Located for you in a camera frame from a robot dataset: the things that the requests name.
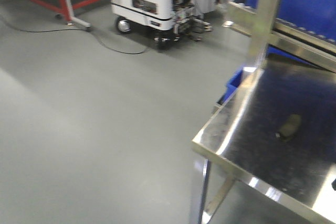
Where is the brake pad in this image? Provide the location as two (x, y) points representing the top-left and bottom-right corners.
(275, 114), (302, 142)

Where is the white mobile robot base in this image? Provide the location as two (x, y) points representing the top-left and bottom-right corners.
(111, 0), (212, 50)

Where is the large blue crate left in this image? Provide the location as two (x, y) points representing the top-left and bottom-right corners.
(245, 0), (335, 40)

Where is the steel roller rack frame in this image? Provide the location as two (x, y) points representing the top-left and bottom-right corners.
(224, 2), (335, 72)

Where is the left steel rack post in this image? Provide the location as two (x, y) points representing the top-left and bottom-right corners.
(245, 0), (280, 72)

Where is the black floor cable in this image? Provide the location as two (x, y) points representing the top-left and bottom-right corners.
(0, 14), (148, 55)

